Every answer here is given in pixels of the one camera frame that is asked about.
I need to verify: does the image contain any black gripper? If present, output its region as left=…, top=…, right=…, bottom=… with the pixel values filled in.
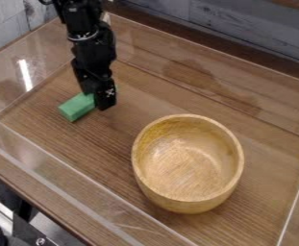
left=68, top=21, right=116, bottom=111

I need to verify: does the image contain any green rectangular block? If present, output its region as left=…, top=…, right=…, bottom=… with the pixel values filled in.
left=58, top=93, right=95, bottom=122

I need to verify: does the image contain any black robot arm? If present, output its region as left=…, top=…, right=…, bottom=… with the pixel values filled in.
left=38, top=0, right=116, bottom=111

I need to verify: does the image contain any brown wooden bowl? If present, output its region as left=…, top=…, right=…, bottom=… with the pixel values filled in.
left=131, top=114, right=246, bottom=214

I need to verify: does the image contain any clear acrylic tray enclosure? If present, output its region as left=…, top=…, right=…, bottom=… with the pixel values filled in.
left=0, top=16, right=299, bottom=246

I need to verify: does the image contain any black metal bracket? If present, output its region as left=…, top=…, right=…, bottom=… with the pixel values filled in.
left=12, top=212, right=59, bottom=246

